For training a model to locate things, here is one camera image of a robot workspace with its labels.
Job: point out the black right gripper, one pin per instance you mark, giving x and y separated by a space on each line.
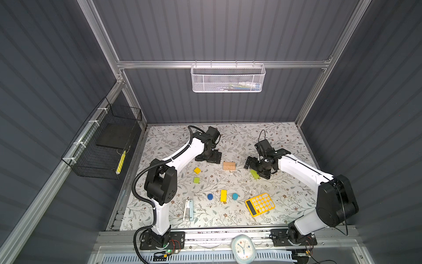
253 159

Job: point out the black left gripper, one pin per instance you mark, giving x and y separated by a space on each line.
215 158

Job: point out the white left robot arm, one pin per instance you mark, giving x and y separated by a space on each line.
162 178

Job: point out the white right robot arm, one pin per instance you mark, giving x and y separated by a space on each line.
336 201

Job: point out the long green block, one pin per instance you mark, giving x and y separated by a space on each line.
254 174

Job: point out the yellow cube block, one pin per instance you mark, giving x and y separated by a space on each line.
197 170

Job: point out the long yellow block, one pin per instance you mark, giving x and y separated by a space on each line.
223 196

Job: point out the yellow calculator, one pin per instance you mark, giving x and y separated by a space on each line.
260 204

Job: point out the white stapler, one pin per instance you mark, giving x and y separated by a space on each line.
188 211

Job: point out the white analog clock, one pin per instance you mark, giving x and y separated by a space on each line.
243 249

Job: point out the yellow green marker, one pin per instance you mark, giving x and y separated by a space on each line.
121 163

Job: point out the white wire basket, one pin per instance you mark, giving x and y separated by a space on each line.
227 78

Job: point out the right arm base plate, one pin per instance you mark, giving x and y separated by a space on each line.
280 238

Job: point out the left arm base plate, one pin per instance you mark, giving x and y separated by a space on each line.
169 241

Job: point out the black wire basket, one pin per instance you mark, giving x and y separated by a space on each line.
95 151

